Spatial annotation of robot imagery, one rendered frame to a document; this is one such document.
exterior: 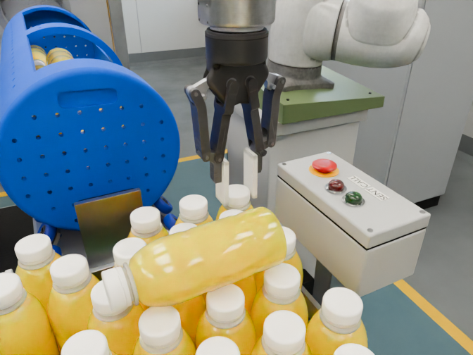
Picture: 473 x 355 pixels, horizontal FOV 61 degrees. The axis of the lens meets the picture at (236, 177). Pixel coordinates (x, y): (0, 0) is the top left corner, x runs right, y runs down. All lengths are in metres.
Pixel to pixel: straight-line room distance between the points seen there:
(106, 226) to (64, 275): 0.21
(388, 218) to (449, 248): 1.93
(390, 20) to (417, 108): 1.23
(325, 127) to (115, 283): 0.87
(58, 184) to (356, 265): 0.46
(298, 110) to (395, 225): 0.59
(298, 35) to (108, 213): 0.69
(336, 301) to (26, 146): 0.48
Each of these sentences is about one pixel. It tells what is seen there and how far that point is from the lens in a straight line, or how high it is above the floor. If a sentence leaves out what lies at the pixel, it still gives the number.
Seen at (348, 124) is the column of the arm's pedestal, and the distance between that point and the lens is 1.19.
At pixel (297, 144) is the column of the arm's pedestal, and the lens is 1.11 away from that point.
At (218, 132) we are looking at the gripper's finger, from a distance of 0.51.
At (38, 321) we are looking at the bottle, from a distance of 0.51.
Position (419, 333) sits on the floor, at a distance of 1.93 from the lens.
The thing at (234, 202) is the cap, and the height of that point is 1.07.
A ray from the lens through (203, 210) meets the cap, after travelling 0.55.
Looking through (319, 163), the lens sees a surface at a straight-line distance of 0.59.
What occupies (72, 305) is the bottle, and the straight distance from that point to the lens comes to 0.49.
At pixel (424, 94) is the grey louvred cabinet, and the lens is 2.23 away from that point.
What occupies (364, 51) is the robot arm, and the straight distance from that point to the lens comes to 1.09.
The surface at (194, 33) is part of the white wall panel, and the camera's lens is 6.16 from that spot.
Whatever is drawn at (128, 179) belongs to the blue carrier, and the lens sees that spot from 0.71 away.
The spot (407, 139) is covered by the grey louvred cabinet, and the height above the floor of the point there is 0.52.
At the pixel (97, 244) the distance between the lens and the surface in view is 0.68.
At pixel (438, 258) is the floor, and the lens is 2.35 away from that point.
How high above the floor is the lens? 1.38
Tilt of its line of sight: 29 degrees down
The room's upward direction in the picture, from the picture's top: straight up
